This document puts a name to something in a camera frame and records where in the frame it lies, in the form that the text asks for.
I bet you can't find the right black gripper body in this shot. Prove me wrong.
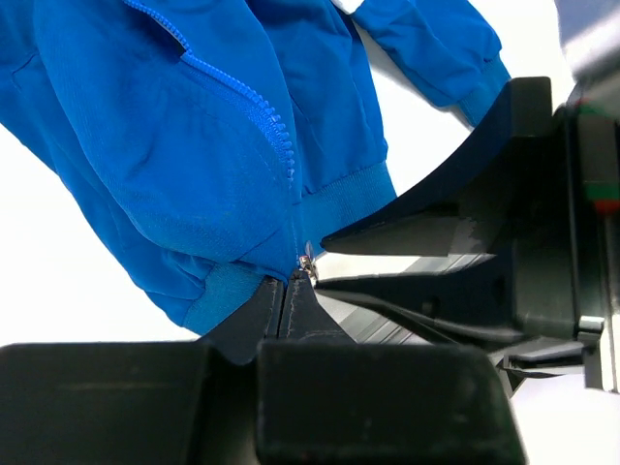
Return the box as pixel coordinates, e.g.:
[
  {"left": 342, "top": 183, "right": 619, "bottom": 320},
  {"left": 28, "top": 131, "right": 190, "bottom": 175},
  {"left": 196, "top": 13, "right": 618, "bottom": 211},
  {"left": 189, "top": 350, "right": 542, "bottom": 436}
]
[{"left": 495, "top": 102, "right": 619, "bottom": 392}]

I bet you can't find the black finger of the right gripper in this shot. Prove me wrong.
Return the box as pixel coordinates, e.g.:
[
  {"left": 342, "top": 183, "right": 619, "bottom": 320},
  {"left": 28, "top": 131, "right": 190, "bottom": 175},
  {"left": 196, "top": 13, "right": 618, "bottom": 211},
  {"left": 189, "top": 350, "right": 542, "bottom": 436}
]
[
  {"left": 321, "top": 77, "right": 552, "bottom": 256},
  {"left": 315, "top": 255, "right": 518, "bottom": 345}
]

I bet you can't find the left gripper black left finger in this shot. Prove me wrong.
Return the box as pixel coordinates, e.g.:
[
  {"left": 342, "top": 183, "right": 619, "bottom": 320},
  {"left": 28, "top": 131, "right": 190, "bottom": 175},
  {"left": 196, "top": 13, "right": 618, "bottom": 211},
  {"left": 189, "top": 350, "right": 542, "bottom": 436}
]
[{"left": 1, "top": 279, "right": 284, "bottom": 464}]

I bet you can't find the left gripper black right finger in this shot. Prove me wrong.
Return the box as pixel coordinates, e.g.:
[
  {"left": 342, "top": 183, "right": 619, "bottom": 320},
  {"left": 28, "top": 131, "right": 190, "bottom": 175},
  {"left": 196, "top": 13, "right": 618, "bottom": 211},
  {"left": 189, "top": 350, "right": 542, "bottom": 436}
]
[{"left": 256, "top": 271, "right": 526, "bottom": 464}]

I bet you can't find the blue white red jacket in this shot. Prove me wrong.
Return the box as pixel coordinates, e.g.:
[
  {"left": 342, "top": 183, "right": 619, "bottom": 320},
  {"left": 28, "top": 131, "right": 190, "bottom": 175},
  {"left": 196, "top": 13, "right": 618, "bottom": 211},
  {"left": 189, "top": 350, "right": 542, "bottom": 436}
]
[{"left": 1, "top": 1, "right": 510, "bottom": 335}]

